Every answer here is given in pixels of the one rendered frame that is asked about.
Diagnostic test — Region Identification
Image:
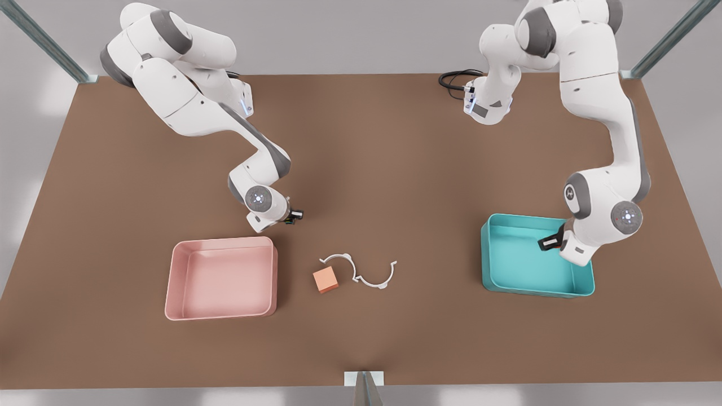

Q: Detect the blue storage box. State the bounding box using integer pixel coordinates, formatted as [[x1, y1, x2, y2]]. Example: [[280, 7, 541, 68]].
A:
[[481, 213, 596, 298]]

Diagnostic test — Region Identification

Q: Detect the pink storage box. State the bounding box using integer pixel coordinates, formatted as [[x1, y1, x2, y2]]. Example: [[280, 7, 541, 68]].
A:
[[165, 236, 278, 321]]

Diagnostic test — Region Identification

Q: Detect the orange cube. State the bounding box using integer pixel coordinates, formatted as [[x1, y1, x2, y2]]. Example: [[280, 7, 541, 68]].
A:
[[313, 268, 340, 294]]

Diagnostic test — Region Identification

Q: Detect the white curved clip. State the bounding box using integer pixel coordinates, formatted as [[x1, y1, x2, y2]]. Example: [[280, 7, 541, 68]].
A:
[[319, 254, 398, 290]]

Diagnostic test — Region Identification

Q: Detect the silver frame post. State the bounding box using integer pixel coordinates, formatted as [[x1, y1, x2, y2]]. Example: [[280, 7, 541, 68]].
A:
[[620, 0, 722, 80], [344, 370, 385, 406], [0, 0, 99, 85]]

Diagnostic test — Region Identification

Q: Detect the black cable loop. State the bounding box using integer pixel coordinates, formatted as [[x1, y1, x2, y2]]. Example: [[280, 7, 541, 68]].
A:
[[438, 69, 486, 101]]

